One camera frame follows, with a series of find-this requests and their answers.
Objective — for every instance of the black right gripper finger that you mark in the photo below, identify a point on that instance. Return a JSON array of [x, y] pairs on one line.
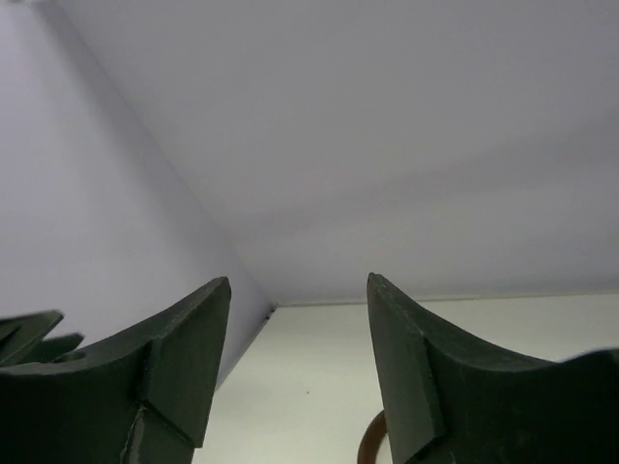
[[450, 396]]

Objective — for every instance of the brown silver headphones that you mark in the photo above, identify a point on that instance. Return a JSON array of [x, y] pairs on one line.
[[371, 442]]

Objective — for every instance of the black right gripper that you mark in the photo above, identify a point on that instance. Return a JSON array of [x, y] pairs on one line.
[[142, 395]]

